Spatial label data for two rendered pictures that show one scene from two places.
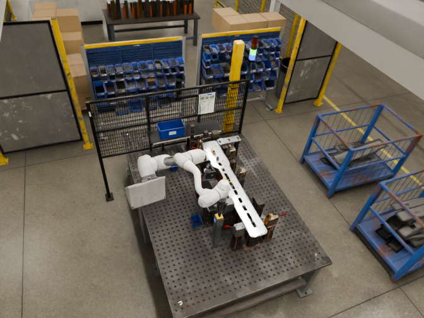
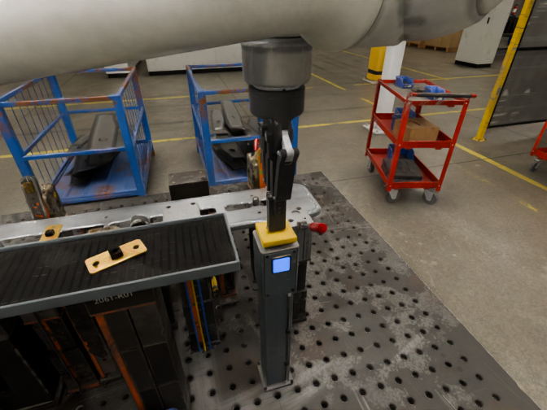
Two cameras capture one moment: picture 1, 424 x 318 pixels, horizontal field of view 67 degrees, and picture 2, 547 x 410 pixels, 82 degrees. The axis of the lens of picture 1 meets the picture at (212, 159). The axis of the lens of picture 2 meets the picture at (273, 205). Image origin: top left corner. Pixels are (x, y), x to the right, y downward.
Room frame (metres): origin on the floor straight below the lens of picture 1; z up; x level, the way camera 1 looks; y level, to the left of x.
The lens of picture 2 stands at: (1.68, 0.32, 1.49)
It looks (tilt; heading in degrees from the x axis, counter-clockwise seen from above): 33 degrees down; 279
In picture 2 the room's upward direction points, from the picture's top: straight up
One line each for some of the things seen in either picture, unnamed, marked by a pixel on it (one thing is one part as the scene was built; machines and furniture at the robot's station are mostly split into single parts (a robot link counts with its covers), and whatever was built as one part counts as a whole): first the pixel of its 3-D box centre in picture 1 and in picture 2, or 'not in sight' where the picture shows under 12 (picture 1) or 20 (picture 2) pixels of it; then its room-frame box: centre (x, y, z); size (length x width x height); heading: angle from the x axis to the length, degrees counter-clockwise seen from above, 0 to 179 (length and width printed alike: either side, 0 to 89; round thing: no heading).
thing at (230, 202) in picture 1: (226, 214); (194, 282); (1.96, -0.20, 0.90); 0.13 x 0.10 x 0.41; 115
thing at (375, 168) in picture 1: (356, 149); (95, 136); (3.70, -2.12, 0.47); 1.20 x 0.80 x 0.95; 114
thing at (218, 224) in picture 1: (216, 231); (274, 317); (1.74, -0.12, 0.92); 0.08 x 0.08 x 0.44; 25
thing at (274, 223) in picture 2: not in sight; (277, 211); (1.74, -0.11, 1.20); 0.03 x 0.01 x 0.07; 25
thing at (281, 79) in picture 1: (288, 79); not in sight; (5.77, -1.35, 0.36); 0.50 x 0.50 x 0.73
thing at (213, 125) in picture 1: (185, 131); not in sight; (3.06, 0.36, 1.02); 0.90 x 0.22 x 0.03; 115
